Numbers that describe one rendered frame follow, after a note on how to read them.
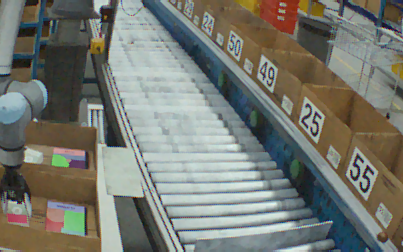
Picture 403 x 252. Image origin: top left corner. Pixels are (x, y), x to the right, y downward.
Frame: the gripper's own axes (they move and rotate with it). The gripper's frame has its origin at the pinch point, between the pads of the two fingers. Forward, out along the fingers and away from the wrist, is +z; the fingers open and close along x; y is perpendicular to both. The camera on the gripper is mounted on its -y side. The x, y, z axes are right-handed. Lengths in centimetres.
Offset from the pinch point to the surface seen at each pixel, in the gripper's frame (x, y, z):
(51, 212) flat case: 11.9, -3.2, 1.5
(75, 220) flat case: 19.5, -0.1, 1.5
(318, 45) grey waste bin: 306, -327, 38
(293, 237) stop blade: 83, 13, 1
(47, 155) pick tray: 12.8, -37.8, 2.7
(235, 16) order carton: 126, -159, -20
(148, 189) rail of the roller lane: 48, -23, 5
